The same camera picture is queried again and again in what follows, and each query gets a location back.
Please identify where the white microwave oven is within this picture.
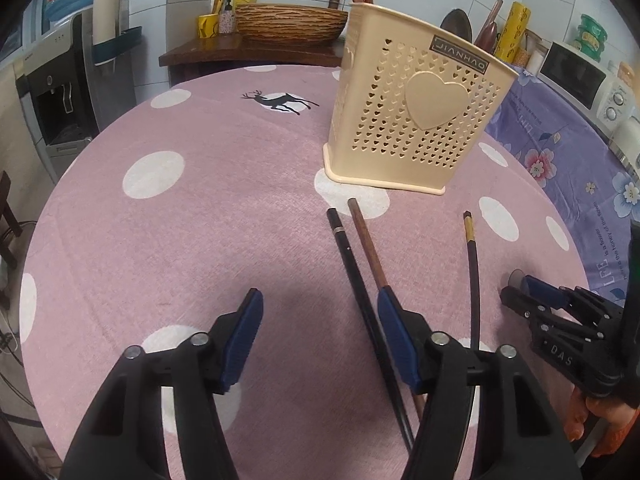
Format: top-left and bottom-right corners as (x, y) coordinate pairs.
(537, 40), (633, 126)

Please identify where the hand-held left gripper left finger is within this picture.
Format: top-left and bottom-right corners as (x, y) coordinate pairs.
(60, 287), (265, 480)

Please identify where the small dark wooden stool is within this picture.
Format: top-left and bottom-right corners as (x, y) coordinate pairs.
(0, 170), (23, 267)

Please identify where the small patterned bottle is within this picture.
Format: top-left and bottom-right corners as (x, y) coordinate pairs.
(218, 0), (237, 35)

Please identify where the blue wall holder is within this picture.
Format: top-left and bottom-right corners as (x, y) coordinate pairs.
(90, 25), (143, 68)

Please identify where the yellow cup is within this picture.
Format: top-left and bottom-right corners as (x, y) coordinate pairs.
(197, 12), (221, 38)

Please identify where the grey water dispenser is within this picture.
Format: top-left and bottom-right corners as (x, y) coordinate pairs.
(15, 12), (101, 161)

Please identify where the black chopstick gold tip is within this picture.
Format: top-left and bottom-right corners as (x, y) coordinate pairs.
(463, 211), (482, 352)

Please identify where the brown wicker basin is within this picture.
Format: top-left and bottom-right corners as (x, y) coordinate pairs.
(234, 2), (349, 44)

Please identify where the wooden spoon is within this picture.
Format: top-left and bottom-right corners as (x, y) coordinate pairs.
(474, 0), (504, 54)

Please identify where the metal spoon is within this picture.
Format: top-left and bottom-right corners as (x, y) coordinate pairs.
(440, 9), (473, 43)

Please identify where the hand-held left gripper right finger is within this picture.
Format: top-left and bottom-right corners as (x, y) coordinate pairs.
(376, 285), (583, 480)

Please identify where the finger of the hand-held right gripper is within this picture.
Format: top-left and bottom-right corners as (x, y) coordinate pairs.
(500, 287), (547, 324)
(522, 275), (572, 307)

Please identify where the cream plastic utensil holder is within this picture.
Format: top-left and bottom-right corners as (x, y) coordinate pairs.
(322, 2), (521, 196)

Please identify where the black chopstick silver band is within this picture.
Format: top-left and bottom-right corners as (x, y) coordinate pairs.
(326, 207), (416, 453)

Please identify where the dark wooden counter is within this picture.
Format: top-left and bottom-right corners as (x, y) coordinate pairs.
(159, 35), (346, 83)

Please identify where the pink polka dot tablecloth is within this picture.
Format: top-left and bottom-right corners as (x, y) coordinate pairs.
(20, 64), (591, 480)

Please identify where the person's right hand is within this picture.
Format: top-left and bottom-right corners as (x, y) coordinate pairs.
(567, 385), (640, 458)

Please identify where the purple floral cloth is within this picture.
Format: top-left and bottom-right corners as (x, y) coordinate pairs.
(482, 62), (640, 306)

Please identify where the short yellow roll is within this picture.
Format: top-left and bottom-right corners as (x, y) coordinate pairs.
(495, 1), (532, 66)

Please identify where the white kettle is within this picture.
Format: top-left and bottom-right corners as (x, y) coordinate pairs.
(610, 115), (640, 173)

